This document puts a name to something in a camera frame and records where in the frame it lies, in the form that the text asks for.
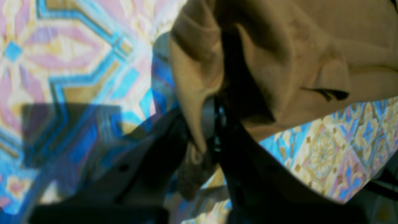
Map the brown t-shirt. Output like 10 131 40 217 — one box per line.
169 0 397 200

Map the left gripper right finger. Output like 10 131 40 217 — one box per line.
202 96 333 207

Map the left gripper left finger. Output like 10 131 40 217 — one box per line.
65 107 190 207

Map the patterned tablecloth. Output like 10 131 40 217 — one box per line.
0 0 397 224

